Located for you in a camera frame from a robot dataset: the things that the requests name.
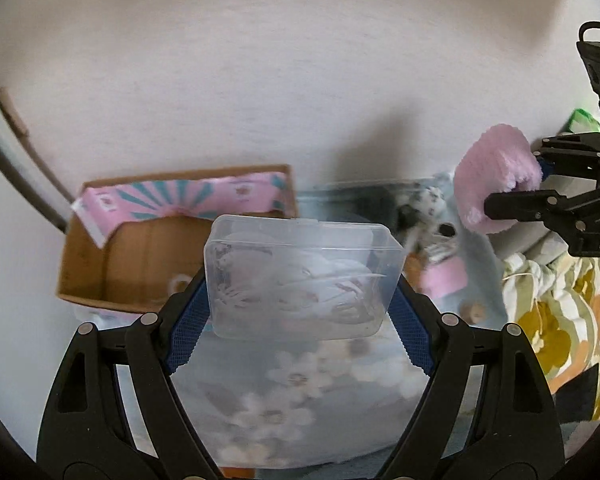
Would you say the wooden strip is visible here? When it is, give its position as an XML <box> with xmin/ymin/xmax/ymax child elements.
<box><xmin>0</xmin><ymin>35</ymin><xmax>81</xmax><ymax>211</ymax></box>

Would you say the yellow green floral cloth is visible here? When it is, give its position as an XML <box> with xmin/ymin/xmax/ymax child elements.
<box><xmin>500</xmin><ymin>240</ymin><xmax>600</xmax><ymax>426</ymax></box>

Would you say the brown cardboard box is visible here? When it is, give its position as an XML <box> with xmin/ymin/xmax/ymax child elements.
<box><xmin>55</xmin><ymin>163</ymin><xmax>301</xmax><ymax>316</ymax></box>

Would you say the dark cloth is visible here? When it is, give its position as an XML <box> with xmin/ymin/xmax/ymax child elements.
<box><xmin>552</xmin><ymin>362</ymin><xmax>600</xmax><ymax>423</ymax></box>

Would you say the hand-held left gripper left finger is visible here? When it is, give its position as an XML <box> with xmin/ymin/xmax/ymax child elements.
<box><xmin>37</xmin><ymin>265</ymin><xmax>221</xmax><ymax>480</ymax></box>

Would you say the green packet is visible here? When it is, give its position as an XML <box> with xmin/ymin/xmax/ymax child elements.
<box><xmin>565</xmin><ymin>109</ymin><xmax>600</xmax><ymax>136</ymax></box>

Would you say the pink fluffy plush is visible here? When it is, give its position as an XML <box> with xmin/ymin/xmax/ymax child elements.
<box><xmin>453</xmin><ymin>124</ymin><xmax>543</xmax><ymax>235</ymax></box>

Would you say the dark tube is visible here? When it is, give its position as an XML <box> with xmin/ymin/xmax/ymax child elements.
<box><xmin>0</xmin><ymin>105</ymin><xmax>71</xmax><ymax>233</ymax></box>

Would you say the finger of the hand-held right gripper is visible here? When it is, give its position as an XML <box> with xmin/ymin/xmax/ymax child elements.
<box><xmin>531</xmin><ymin>132</ymin><xmax>600</xmax><ymax>181</ymax></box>
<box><xmin>484</xmin><ymin>189</ymin><xmax>600</xmax><ymax>243</ymax></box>

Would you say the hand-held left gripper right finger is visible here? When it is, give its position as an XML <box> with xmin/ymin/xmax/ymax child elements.
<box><xmin>375</xmin><ymin>275</ymin><xmax>566</xmax><ymax>480</ymax></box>

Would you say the pink teal printed sheet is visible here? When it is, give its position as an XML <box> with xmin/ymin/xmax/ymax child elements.
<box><xmin>71</xmin><ymin>170</ymin><xmax>288</xmax><ymax>248</ymax></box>

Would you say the black white plush toy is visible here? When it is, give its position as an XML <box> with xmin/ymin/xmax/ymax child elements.
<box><xmin>395</xmin><ymin>185</ymin><xmax>458</xmax><ymax>261</ymax></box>

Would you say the clear plastic storage box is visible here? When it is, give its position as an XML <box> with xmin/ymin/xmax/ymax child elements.
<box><xmin>203</xmin><ymin>214</ymin><xmax>408</xmax><ymax>342</ymax></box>

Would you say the light blue floral blanket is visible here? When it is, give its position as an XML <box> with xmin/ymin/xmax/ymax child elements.
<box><xmin>75</xmin><ymin>170</ymin><xmax>511</xmax><ymax>471</ymax></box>

